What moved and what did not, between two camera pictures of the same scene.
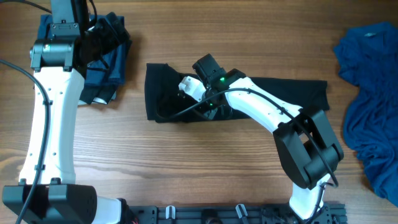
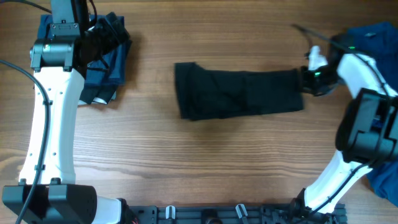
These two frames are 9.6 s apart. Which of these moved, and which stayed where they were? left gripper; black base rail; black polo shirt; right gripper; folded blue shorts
Moved: black polo shirt; right gripper
Stayed: left gripper; black base rail; folded blue shorts
